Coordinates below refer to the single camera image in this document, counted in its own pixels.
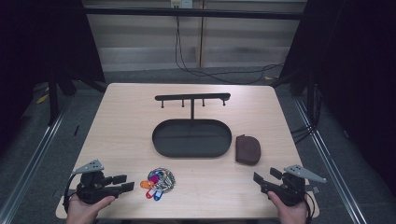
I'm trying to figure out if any black key holder with tray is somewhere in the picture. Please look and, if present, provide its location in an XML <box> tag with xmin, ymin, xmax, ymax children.
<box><xmin>151</xmin><ymin>92</ymin><xmax>233</xmax><ymax>159</ymax></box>

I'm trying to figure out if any black curtain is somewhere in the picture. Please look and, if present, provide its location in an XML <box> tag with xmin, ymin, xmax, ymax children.
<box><xmin>0</xmin><ymin>0</ymin><xmax>106</xmax><ymax>153</ymax></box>
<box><xmin>278</xmin><ymin>0</ymin><xmax>396</xmax><ymax>195</ymax></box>

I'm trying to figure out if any metal floor rail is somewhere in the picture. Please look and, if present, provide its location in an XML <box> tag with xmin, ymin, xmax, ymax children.
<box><xmin>0</xmin><ymin>101</ymin><xmax>73</xmax><ymax>224</ymax></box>
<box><xmin>293</xmin><ymin>95</ymin><xmax>367</xmax><ymax>224</ymax></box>

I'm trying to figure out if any long black wall cable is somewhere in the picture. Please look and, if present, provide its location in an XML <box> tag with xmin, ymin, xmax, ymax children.
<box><xmin>174</xmin><ymin>15</ymin><xmax>285</xmax><ymax>86</ymax></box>

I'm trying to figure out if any black stand post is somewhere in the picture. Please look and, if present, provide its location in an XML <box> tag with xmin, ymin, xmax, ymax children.
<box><xmin>47</xmin><ymin>72</ymin><xmax>61</xmax><ymax>127</ymax></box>

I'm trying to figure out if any brown zip pouch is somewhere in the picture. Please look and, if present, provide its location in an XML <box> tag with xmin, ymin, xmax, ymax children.
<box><xmin>234</xmin><ymin>133</ymin><xmax>262</xmax><ymax>166</ymax></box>

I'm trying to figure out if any white wall socket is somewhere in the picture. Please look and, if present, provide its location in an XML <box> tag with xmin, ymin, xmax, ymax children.
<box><xmin>170</xmin><ymin>0</ymin><xmax>194</xmax><ymax>9</ymax></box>

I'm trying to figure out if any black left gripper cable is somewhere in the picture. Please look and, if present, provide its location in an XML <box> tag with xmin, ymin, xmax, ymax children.
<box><xmin>63</xmin><ymin>173</ymin><xmax>82</xmax><ymax>214</ymax></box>

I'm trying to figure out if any bundle of black cables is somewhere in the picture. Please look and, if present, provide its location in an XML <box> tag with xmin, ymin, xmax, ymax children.
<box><xmin>290</xmin><ymin>83</ymin><xmax>323</xmax><ymax>145</ymax></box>

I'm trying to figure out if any key ring with coloured tags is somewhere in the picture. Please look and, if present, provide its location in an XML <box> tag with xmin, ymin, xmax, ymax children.
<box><xmin>145</xmin><ymin>167</ymin><xmax>177</xmax><ymax>202</ymax></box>

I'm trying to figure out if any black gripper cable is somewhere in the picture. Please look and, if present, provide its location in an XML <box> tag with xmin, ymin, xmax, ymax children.
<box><xmin>63</xmin><ymin>173</ymin><xmax>82</xmax><ymax>214</ymax></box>
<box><xmin>303</xmin><ymin>190</ymin><xmax>315</xmax><ymax>224</ymax></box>

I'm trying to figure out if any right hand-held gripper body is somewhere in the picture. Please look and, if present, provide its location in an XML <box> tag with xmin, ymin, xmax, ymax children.
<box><xmin>265</xmin><ymin>164</ymin><xmax>328</xmax><ymax>207</ymax></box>

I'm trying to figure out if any person's right hand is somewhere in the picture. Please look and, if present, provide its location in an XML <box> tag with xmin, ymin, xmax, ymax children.
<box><xmin>266</xmin><ymin>190</ymin><xmax>309</xmax><ymax>224</ymax></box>

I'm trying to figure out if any yellow floor tape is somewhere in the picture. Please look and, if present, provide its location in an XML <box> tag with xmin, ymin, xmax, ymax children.
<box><xmin>35</xmin><ymin>92</ymin><xmax>50</xmax><ymax>105</ymax></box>

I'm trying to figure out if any person's left hand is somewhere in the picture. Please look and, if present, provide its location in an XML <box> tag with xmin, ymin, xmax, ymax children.
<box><xmin>65</xmin><ymin>194</ymin><xmax>117</xmax><ymax>224</ymax></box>

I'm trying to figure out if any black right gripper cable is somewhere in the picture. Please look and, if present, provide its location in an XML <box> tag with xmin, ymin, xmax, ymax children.
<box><xmin>303</xmin><ymin>190</ymin><xmax>315</xmax><ymax>224</ymax></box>

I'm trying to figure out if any black horizontal frame bar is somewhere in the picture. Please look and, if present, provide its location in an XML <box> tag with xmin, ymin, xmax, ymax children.
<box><xmin>83</xmin><ymin>7</ymin><xmax>308</xmax><ymax>21</ymax></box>

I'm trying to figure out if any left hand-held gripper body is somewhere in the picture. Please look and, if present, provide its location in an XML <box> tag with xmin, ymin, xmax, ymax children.
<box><xmin>71</xmin><ymin>159</ymin><xmax>122</xmax><ymax>205</ymax></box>

